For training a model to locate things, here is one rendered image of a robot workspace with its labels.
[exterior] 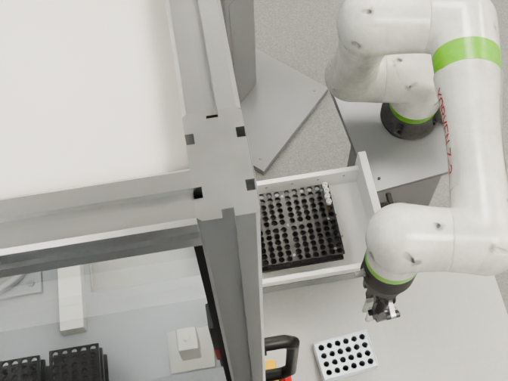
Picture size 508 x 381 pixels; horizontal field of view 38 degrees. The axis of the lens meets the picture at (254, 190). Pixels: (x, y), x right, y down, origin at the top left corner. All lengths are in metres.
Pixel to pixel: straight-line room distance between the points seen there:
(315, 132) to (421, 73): 1.15
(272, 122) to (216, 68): 2.29
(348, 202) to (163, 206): 1.31
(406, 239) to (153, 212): 0.70
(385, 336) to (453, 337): 0.16
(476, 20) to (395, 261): 0.46
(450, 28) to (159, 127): 0.89
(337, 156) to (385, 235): 1.68
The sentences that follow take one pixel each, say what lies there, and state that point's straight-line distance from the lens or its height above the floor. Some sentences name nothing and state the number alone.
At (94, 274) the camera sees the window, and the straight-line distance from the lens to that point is 0.56.
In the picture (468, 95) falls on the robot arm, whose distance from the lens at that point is 1.26.
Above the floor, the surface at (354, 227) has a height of 0.84.
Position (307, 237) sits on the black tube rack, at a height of 0.90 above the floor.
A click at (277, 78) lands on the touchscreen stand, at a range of 2.92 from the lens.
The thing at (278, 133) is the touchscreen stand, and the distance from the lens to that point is 2.78.
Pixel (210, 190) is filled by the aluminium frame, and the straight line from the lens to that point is 0.46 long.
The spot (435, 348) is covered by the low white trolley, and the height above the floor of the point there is 0.76.
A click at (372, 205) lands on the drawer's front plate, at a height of 0.93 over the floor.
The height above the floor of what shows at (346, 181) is 0.84.
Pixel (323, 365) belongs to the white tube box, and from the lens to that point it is 1.66.
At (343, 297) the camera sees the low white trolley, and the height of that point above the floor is 0.76.
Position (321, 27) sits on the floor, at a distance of 3.13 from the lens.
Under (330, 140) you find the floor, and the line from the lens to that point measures 2.81.
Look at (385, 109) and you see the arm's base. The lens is 1.93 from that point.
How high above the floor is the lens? 2.40
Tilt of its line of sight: 63 degrees down
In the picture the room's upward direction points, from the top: 3 degrees counter-clockwise
